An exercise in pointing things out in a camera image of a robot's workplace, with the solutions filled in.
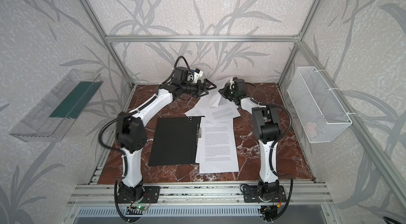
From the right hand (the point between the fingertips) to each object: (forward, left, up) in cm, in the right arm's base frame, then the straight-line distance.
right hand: (218, 86), depth 102 cm
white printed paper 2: (-41, +12, -12) cm, 44 cm away
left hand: (-13, +3, +14) cm, 19 cm away
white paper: (-15, +1, -12) cm, 19 cm away
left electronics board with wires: (-63, +36, -12) cm, 73 cm away
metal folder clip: (-27, +12, -11) cm, 32 cm away
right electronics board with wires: (-66, -23, -15) cm, 72 cm away
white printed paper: (-36, +1, -13) cm, 38 cm away
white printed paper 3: (-11, +16, -13) cm, 23 cm away
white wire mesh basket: (-37, -39, +22) cm, 58 cm away
